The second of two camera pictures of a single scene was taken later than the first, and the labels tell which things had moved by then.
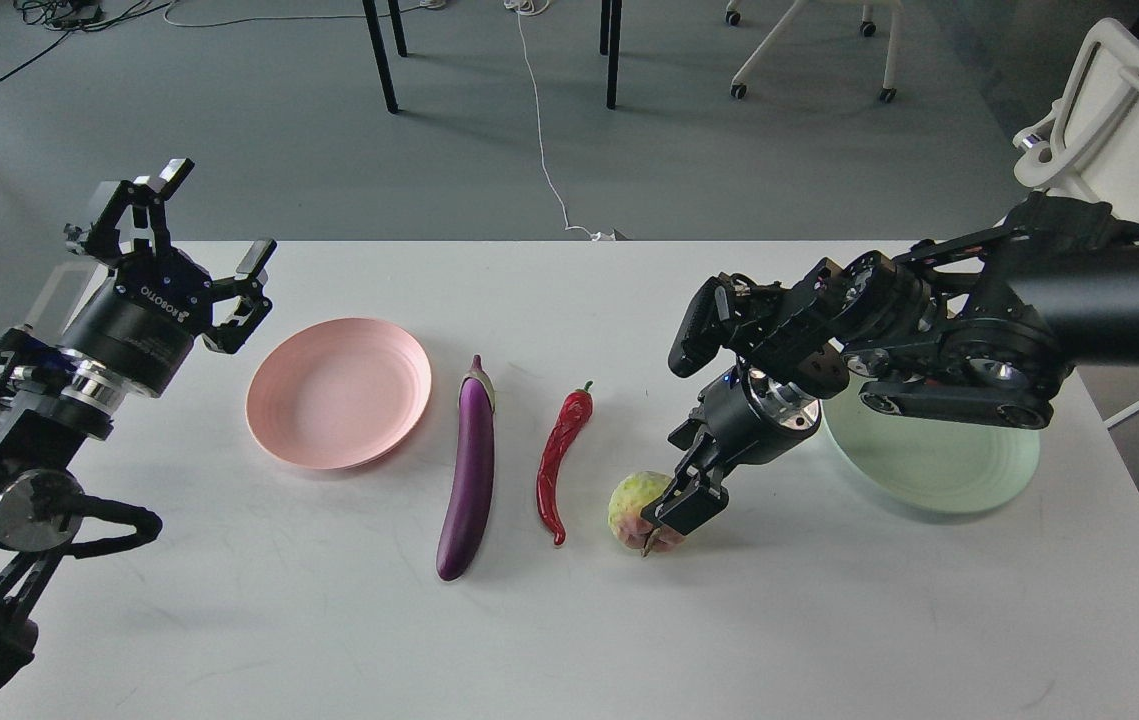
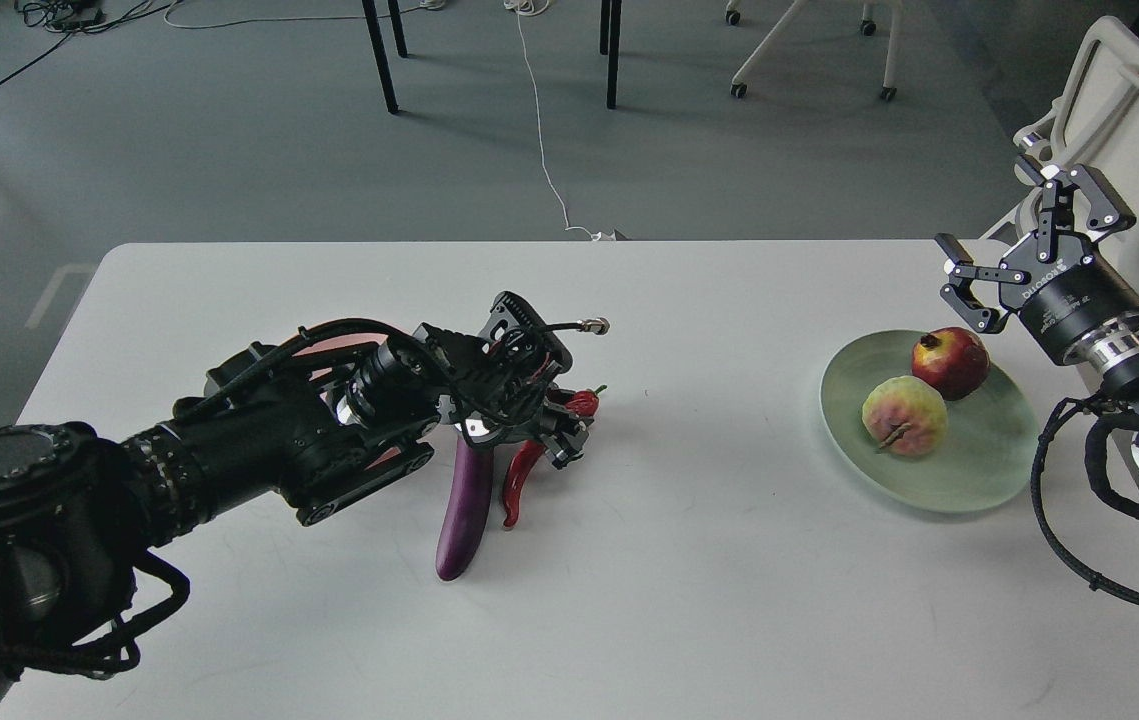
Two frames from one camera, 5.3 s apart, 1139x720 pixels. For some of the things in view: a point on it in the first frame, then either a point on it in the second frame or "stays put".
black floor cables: [69, 16] stays put
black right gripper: [740, 417] -> [1067, 306]
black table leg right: [615, 6] stays put
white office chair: [1131, 133] stays put
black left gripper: [139, 325] -> [522, 421]
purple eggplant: [462, 535] stays put
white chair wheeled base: [887, 92] stays put
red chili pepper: [577, 411] -> [583, 403]
